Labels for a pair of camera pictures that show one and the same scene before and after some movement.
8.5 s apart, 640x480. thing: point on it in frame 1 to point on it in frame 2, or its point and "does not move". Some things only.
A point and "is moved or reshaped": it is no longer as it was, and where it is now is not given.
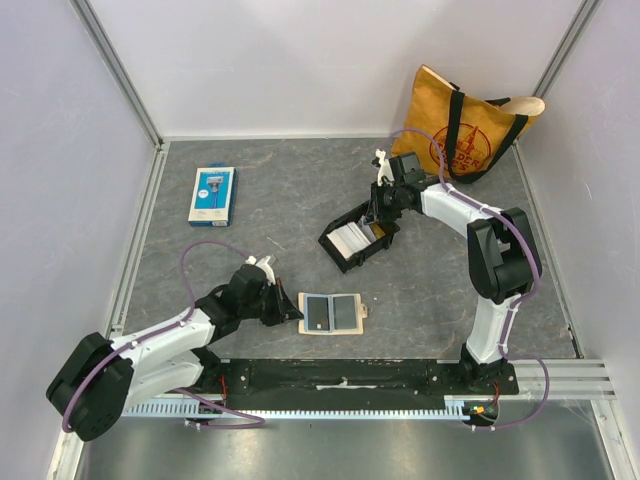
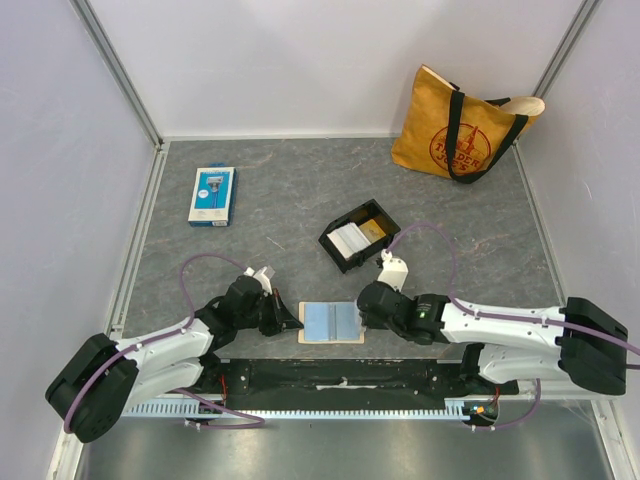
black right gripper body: x=376 y=201 to x=365 y=310
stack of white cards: x=349 y=240 does not move
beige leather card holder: x=331 y=313 is moved or reshaped
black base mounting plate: x=351 y=382 does not move
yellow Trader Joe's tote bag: x=473 y=133 does not move
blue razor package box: x=213 y=196 does not move
